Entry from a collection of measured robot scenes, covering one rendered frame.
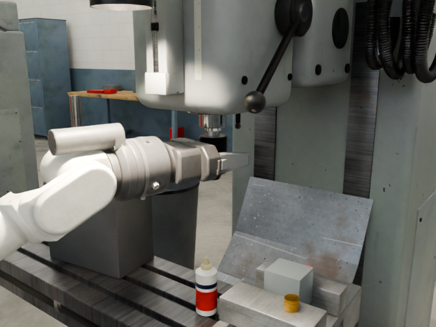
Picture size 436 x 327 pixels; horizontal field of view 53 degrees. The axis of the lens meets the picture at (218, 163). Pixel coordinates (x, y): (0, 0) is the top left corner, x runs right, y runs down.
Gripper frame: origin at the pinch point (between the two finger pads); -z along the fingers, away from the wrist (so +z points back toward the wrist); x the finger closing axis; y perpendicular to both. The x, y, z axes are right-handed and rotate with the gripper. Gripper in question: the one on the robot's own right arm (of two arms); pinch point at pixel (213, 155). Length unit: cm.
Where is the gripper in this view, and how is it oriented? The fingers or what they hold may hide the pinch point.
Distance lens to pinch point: 73.1
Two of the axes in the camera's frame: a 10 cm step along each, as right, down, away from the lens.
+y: 0.0, 9.7, 2.4
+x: -6.1, -1.9, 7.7
